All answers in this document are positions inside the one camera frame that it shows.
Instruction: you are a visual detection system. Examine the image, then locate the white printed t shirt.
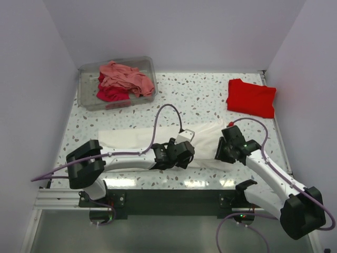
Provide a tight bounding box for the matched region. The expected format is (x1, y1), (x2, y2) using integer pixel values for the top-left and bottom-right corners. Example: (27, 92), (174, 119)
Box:
(98, 119), (235, 172)

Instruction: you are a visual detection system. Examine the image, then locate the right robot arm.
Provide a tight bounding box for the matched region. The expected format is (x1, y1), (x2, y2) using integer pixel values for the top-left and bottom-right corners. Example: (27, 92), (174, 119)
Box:
(215, 125), (326, 240)

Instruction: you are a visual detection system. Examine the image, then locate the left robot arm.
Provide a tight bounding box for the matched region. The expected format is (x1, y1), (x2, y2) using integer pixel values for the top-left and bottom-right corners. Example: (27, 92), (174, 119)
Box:
(66, 138), (195, 207)

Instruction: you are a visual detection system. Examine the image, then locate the bright red folded t shirt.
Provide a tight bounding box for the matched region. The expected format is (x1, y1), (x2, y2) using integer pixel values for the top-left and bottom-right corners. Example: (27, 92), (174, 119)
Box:
(226, 79), (277, 119)

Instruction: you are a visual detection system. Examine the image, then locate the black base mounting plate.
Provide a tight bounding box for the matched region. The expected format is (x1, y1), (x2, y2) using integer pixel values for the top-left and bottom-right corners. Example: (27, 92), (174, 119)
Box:
(78, 189), (257, 221)

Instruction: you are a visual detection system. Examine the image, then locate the clear plastic bin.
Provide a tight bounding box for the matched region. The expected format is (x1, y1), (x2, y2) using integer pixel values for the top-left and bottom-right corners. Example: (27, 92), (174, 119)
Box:
(77, 56), (158, 111)

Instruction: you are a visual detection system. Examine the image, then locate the dark red t shirt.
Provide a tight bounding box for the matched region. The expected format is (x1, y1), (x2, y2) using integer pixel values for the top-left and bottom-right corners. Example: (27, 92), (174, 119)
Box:
(96, 73), (130, 102)

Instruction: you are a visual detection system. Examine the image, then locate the pink t shirt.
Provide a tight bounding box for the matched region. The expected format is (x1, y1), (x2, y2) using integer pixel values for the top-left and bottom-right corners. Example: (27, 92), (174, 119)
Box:
(99, 61), (155, 98)

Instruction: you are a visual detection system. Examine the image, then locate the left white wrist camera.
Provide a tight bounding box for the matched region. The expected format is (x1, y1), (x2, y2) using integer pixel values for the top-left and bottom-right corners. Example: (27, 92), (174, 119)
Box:
(175, 129), (195, 144)

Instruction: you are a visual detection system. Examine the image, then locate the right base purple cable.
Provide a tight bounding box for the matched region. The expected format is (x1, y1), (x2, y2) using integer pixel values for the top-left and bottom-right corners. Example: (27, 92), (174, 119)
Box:
(215, 212), (280, 253)

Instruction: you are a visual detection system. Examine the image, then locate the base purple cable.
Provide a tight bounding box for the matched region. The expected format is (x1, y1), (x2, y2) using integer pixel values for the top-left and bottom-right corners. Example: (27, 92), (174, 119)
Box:
(88, 199), (118, 226)
(215, 212), (280, 253)

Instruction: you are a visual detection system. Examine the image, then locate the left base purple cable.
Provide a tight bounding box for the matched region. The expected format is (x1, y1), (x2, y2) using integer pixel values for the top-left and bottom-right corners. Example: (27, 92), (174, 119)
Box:
(88, 199), (118, 226)

